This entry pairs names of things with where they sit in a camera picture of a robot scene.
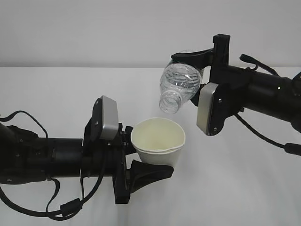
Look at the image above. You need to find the black left camera cable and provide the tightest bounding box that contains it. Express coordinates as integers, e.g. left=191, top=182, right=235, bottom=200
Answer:
left=0, top=110, right=106, bottom=221

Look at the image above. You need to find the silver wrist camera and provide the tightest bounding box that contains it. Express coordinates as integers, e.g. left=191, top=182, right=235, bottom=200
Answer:
left=197, top=82, right=230, bottom=136
left=83, top=95, right=119, bottom=145

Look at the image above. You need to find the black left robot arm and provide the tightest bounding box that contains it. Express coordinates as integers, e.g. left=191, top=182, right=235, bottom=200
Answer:
left=0, top=121, right=174, bottom=204

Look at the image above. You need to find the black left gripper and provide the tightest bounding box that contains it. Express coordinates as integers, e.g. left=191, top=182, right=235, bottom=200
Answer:
left=82, top=123, right=174, bottom=204

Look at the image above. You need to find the white paper cup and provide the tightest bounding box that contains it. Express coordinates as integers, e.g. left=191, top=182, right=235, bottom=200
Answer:
left=130, top=117, right=186, bottom=167

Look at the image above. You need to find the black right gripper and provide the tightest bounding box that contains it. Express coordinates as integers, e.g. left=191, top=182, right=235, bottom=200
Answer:
left=170, top=34, right=253, bottom=118

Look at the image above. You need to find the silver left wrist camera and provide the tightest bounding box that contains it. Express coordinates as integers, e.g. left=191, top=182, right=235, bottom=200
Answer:
left=83, top=95, right=119, bottom=145

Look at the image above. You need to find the black right camera cable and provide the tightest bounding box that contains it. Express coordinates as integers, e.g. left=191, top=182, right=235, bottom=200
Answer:
left=232, top=53, right=301, bottom=156

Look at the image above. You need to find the black camera cable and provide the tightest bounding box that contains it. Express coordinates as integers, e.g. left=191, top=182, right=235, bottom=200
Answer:
left=0, top=110, right=106, bottom=221
left=232, top=53, right=301, bottom=156

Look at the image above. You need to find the clear water bottle green label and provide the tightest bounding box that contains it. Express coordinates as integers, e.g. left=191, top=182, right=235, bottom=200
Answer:
left=159, top=60, right=204, bottom=114

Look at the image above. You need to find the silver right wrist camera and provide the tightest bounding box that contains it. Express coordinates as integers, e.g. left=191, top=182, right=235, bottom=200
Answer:
left=197, top=82, right=230, bottom=136

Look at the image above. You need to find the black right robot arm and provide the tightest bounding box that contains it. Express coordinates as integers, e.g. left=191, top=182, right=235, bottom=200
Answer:
left=171, top=34, right=301, bottom=136

